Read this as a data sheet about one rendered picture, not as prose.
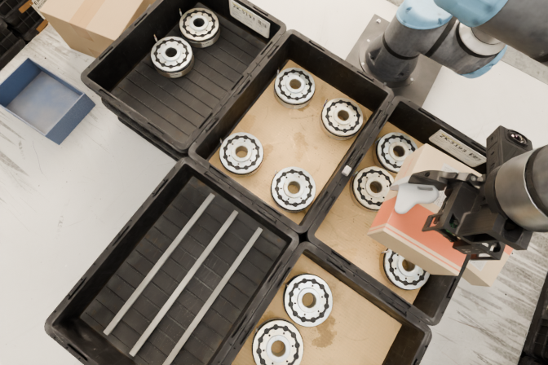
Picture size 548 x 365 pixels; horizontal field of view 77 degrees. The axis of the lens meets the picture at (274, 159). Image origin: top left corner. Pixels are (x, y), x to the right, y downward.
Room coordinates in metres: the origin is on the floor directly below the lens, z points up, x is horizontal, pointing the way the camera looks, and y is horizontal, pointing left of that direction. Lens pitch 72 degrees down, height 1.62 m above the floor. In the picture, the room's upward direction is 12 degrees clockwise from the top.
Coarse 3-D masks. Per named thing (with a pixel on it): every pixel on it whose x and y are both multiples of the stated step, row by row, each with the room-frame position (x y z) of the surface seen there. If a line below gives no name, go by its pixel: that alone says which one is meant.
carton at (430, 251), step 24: (408, 168) 0.20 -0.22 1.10; (432, 168) 0.20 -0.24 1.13; (456, 168) 0.20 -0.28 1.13; (384, 216) 0.11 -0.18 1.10; (408, 216) 0.11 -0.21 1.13; (384, 240) 0.08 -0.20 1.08; (408, 240) 0.08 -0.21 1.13; (432, 240) 0.08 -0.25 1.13; (432, 264) 0.05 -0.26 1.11; (456, 264) 0.06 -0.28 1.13
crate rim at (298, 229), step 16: (288, 32) 0.54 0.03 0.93; (272, 48) 0.49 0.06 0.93; (320, 48) 0.51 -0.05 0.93; (368, 80) 0.45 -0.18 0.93; (240, 96) 0.35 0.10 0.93; (224, 112) 0.30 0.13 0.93; (208, 128) 0.26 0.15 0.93; (368, 128) 0.33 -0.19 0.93; (192, 144) 0.21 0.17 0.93; (352, 160) 0.25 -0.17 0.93; (224, 176) 0.16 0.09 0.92; (336, 176) 0.21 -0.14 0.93; (240, 192) 0.13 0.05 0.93; (272, 208) 0.12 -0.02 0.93; (320, 208) 0.14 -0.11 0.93; (288, 224) 0.09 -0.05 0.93; (304, 224) 0.10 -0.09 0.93
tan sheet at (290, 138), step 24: (264, 96) 0.41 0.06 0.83; (336, 96) 0.45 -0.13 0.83; (264, 120) 0.35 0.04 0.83; (288, 120) 0.36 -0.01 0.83; (312, 120) 0.37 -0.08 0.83; (264, 144) 0.28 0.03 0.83; (288, 144) 0.30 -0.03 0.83; (312, 144) 0.31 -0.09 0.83; (336, 144) 0.32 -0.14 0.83; (264, 168) 0.22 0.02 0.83; (312, 168) 0.25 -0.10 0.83; (264, 192) 0.17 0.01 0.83; (288, 216) 0.12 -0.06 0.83
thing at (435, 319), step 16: (400, 96) 0.43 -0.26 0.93; (384, 112) 0.38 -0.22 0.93; (448, 128) 0.38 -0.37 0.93; (368, 144) 0.30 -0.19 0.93; (480, 144) 0.35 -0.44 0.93; (336, 192) 0.18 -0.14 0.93; (320, 240) 0.07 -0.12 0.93; (336, 256) 0.05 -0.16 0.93; (384, 288) 0.01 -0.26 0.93; (448, 288) 0.03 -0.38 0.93; (400, 304) -0.01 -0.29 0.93; (448, 304) 0.00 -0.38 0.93; (432, 320) -0.03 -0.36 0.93
